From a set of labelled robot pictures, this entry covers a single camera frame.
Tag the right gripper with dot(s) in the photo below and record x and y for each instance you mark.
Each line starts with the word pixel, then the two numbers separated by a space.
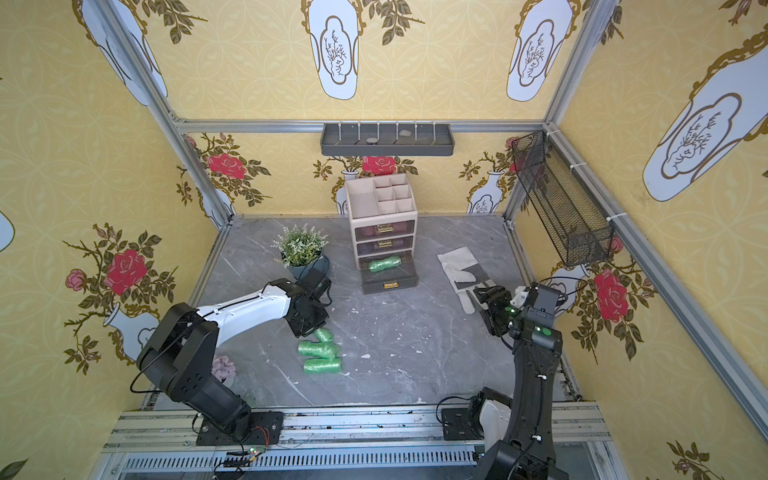
pixel 496 305

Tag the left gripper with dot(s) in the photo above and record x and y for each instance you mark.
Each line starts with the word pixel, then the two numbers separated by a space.
pixel 318 284

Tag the green roll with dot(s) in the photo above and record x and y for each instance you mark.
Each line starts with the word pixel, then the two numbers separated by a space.
pixel 324 335
pixel 383 264
pixel 322 366
pixel 321 350

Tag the green roll bottom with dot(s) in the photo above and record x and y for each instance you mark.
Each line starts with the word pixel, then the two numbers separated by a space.
pixel 322 366

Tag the transparent drawer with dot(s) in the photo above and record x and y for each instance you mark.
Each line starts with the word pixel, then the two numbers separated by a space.
pixel 402 277
pixel 385 230
pixel 384 245

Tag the transparent top drawer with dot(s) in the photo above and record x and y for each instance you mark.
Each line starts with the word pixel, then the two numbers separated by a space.
pixel 385 230

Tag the transparent bottom drawer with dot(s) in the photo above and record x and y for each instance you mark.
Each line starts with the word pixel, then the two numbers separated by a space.
pixel 402 277

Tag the beige drawer organizer cabinet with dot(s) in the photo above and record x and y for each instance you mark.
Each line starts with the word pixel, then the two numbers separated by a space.
pixel 383 220

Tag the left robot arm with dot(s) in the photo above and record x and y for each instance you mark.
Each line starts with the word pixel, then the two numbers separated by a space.
pixel 178 357

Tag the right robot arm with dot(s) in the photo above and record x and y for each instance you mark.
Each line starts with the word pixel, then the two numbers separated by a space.
pixel 526 449

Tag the potted green plant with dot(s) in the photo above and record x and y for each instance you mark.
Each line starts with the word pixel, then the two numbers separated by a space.
pixel 302 249

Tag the white work glove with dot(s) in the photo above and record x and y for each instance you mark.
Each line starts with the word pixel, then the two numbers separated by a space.
pixel 464 273

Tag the purple artificial flower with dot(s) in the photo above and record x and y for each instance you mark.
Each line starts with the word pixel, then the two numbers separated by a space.
pixel 224 370

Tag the black wire mesh basket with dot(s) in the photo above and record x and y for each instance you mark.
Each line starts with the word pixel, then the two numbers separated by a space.
pixel 569 213

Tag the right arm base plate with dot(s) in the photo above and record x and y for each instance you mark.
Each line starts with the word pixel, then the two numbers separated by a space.
pixel 460 423

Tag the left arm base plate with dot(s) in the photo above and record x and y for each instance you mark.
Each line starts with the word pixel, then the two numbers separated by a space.
pixel 262 428

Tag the grey wall shelf tray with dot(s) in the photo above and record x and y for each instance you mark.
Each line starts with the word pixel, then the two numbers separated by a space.
pixel 387 138

